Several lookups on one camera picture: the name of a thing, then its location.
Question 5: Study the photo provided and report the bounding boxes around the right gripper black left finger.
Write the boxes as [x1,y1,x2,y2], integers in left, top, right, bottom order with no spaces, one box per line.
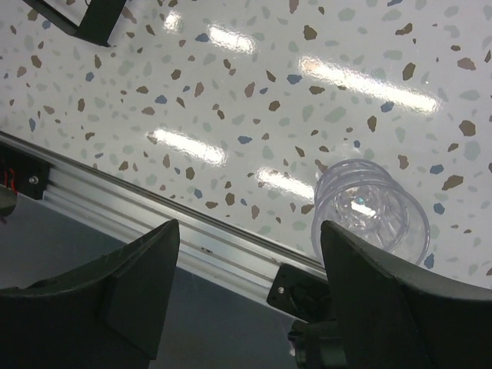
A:
[1,220,180,368]

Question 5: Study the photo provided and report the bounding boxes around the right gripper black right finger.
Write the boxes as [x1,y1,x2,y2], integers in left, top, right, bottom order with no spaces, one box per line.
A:
[321,221,491,368]

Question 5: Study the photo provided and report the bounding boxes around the clear plastic cup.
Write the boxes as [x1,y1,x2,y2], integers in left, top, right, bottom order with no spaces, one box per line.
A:
[314,158,394,210]
[311,181,430,264]

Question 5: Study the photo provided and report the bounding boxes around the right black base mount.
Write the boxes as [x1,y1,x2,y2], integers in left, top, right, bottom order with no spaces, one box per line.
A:
[267,264,347,368]

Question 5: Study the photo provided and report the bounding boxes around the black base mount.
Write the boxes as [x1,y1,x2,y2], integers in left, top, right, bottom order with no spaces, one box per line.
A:
[267,264,347,368]
[1,143,51,224]

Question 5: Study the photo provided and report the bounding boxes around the aluminium mounting rail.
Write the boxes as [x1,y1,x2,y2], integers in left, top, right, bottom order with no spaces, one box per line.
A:
[1,133,326,304]

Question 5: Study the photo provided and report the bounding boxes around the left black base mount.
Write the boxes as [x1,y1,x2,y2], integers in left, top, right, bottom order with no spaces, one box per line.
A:
[1,143,51,224]

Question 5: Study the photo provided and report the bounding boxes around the black wire dish rack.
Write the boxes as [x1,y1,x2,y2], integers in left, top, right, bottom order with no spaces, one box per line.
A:
[24,0,127,48]

